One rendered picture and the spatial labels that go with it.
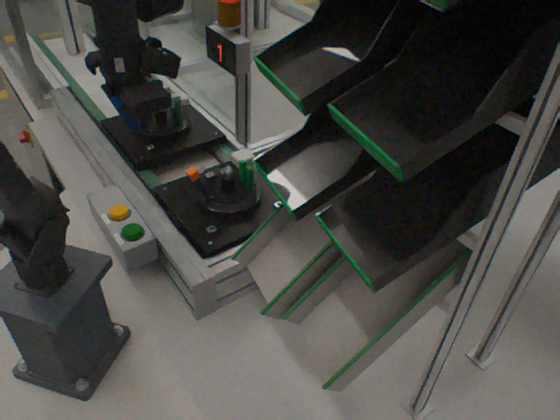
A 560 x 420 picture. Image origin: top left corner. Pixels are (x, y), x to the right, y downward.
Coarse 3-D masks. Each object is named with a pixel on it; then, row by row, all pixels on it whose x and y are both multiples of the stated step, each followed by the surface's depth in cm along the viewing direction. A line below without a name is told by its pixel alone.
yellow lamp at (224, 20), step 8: (240, 0) 100; (224, 8) 99; (232, 8) 99; (240, 8) 100; (224, 16) 100; (232, 16) 100; (240, 16) 101; (224, 24) 101; (232, 24) 101; (240, 24) 102
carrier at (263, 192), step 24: (216, 168) 112; (240, 168) 103; (168, 192) 105; (192, 192) 105; (216, 192) 102; (240, 192) 102; (264, 192) 106; (192, 216) 99; (216, 216) 99; (240, 216) 99; (264, 216) 100; (192, 240) 95; (216, 240) 94; (240, 240) 95
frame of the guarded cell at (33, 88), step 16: (16, 0) 132; (272, 0) 235; (16, 16) 135; (304, 16) 220; (16, 32) 136; (0, 48) 180; (256, 48) 188; (32, 64) 143; (32, 80) 146; (32, 96) 151; (48, 96) 153
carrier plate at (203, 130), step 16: (192, 112) 132; (112, 128) 124; (192, 128) 125; (208, 128) 126; (128, 144) 119; (144, 144) 119; (160, 144) 119; (176, 144) 119; (192, 144) 120; (208, 144) 122; (144, 160) 114; (160, 160) 116
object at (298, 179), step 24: (336, 96) 72; (312, 120) 73; (288, 144) 74; (312, 144) 74; (336, 144) 72; (264, 168) 74; (288, 168) 72; (312, 168) 71; (336, 168) 69; (360, 168) 65; (288, 192) 69; (312, 192) 68; (336, 192) 66
